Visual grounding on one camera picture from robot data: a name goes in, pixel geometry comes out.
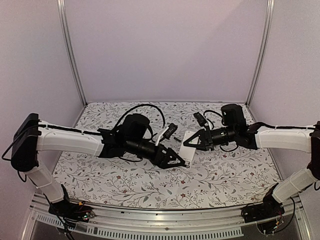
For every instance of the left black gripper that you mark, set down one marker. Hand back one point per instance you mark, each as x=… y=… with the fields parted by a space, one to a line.
x=163 y=162

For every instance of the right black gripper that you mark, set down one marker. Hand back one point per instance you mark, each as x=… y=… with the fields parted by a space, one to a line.
x=207 y=139

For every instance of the white remote control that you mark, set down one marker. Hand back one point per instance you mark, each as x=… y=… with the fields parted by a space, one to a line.
x=187 y=153

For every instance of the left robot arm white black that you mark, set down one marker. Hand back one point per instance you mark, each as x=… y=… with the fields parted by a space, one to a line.
x=127 y=136

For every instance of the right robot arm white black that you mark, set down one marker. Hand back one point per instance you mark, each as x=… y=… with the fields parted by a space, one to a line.
x=260 y=135

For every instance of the floral patterned table mat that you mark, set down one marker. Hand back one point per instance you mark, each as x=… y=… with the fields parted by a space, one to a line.
x=223 y=177

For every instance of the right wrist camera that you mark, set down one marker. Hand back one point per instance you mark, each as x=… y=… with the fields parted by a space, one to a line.
x=202 y=121

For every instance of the front aluminium rail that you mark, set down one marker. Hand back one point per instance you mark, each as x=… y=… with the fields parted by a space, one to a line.
x=225 y=223

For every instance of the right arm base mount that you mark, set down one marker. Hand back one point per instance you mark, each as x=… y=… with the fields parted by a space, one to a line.
x=257 y=212

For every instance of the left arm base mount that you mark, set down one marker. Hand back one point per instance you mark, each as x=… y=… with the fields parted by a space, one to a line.
x=78 y=212

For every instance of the right aluminium frame post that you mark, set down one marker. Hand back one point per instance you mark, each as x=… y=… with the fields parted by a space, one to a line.
x=262 y=51

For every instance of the aluminium frame post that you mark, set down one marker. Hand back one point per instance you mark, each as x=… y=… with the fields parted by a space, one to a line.
x=61 y=6
x=262 y=51

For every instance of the left aluminium frame post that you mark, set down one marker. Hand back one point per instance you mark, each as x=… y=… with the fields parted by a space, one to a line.
x=61 y=6

